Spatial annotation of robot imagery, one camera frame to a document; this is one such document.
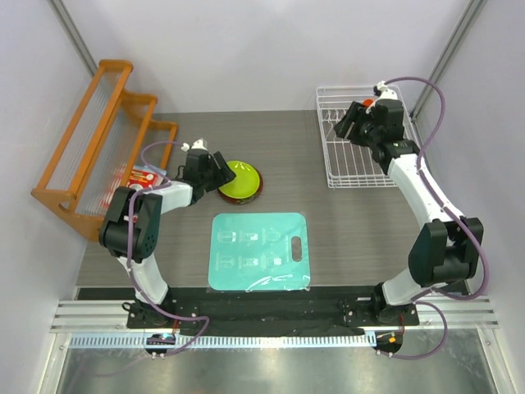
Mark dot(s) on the red white packet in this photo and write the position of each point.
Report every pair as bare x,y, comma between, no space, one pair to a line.
142,177

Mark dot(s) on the white slotted cable duct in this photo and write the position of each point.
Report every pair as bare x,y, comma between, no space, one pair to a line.
151,341

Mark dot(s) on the aluminium extrusion rail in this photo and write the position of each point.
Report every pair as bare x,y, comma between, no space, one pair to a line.
433,312

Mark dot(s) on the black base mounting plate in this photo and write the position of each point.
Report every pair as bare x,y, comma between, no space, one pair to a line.
319,311

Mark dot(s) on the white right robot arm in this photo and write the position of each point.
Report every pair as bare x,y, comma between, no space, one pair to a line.
446,249

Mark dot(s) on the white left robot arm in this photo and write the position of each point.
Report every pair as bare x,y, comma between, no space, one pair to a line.
130,229

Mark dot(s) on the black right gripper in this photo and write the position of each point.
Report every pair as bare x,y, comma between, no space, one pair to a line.
358,115

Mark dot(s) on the teal cutting board mat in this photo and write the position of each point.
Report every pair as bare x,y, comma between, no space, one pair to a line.
257,252

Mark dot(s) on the orange wooden rack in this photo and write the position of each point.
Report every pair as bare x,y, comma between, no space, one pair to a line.
99,148

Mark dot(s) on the lime green plate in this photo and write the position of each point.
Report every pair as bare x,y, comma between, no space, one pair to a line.
246,182

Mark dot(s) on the red floral plate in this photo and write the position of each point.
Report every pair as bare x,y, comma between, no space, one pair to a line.
239,201

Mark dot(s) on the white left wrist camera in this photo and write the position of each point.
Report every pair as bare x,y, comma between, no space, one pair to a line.
199,144

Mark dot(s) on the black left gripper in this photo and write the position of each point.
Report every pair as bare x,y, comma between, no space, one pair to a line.
226,173

